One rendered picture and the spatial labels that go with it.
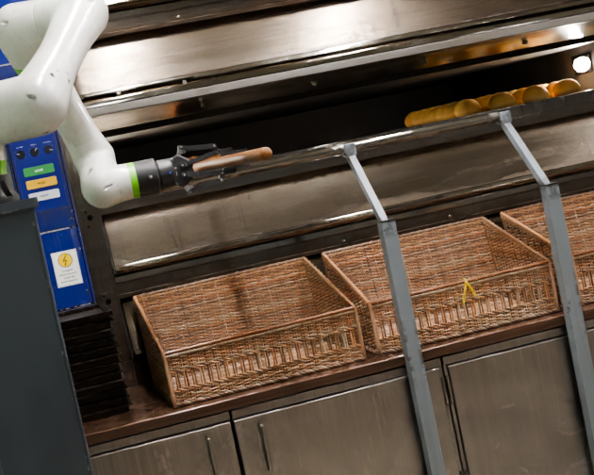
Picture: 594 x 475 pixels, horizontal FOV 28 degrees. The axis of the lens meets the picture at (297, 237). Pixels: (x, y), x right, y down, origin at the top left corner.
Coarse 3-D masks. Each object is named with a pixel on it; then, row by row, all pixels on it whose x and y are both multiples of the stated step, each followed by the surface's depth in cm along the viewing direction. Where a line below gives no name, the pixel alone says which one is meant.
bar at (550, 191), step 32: (416, 128) 340; (448, 128) 341; (512, 128) 343; (288, 160) 331; (352, 160) 333; (544, 192) 326; (384, 224) 314; (384, 256) 318; (576, 288) 327; (576, 320) 328; (416, 352) 317; (576, 352) 328; (416, 384) 317; (416, 416) 321
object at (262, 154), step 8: (248, 152) 284; (256, 152) 273; (264, 152) 269; (208, 160) 343; (216, 160) 329; (224, 160) 315; (232, 160) 304; (240, 160) 293; (248, 160) 285; (256, 160) 277; (200, 168) 360; (208, 168) 346; (216, 168) 338
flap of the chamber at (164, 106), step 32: (512, 32) 369; (544, 32) 376; (576, 32) 387; (352, 64) 358; (384, 64) 365; (416, 64) 376; (160, 96) 345; (192, 96) 347; (224, 96) 355; (256, 96) 365
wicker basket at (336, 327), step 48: (192, 288) 360; (240, 288) 362; (288, 288) 365; (336, 288) 339; (144, 336) 347; (192, 336) 357; (240, 336) 317; (288, 336) 320; (336, 336) 351; (192, 384) 338; (240, 384) 318
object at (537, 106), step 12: (564, 96) 390; (576, 96) 391; (588, 96) 392; (504, 108) 385; (516, 108) 386; (528, 108) 387; (540, 108) 388; (552, 108) 389; (396, 132) 377; (336, 144) 373; (276, 156) 368
